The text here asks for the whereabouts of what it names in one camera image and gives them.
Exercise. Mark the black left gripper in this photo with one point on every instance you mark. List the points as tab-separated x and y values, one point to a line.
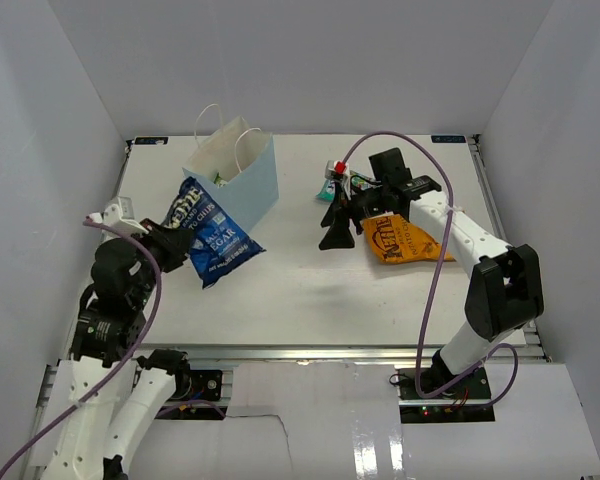
175	241

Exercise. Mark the teal Fox's mint candy bag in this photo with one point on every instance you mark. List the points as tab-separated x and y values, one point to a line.
327	191

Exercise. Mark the green Fox's candy bag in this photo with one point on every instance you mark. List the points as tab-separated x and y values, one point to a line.
219	181

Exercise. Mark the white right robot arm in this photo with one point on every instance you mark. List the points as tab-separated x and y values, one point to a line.
505	289

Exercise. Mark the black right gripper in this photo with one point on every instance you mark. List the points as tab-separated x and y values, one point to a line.
337	217

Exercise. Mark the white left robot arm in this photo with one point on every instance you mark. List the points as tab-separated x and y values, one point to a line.
114	395

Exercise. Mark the white front cover sheet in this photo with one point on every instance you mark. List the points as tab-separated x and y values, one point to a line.
341	421

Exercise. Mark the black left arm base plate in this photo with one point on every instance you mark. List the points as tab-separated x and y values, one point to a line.
198	384

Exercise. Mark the aluminium front frame rail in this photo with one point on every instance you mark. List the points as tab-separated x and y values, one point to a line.
347	353

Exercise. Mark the light blue paper bag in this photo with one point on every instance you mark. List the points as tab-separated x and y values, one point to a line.
245	157

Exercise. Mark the blue Kettle chips bag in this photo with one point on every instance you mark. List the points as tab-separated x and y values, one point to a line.
219	245

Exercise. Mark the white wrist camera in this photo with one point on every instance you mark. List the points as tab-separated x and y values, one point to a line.
339	172
119	215

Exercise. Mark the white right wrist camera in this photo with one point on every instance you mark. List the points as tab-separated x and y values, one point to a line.
339	172

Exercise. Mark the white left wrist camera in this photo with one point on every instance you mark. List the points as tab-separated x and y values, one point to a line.
119	215

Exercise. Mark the orange Kettle chips bag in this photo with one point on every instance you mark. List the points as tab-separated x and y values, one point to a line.
393	240

